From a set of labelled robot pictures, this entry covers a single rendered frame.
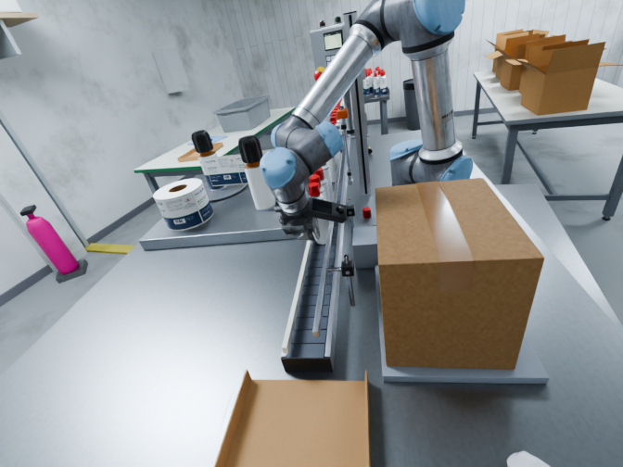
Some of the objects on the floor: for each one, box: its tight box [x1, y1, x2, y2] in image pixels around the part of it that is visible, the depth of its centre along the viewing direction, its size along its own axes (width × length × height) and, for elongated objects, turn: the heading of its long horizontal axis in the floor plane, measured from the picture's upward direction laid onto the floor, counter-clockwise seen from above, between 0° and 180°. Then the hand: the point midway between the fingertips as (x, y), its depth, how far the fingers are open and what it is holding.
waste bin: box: [402, 78, 421, 131], centre depth 476 cm, size 54×54×68 cm
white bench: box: [134, 107, 296, 195], centre depth 340 cm, size 190×75×80 cm, turn 177°
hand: (318, 236), depth 93 cm, fingers closed
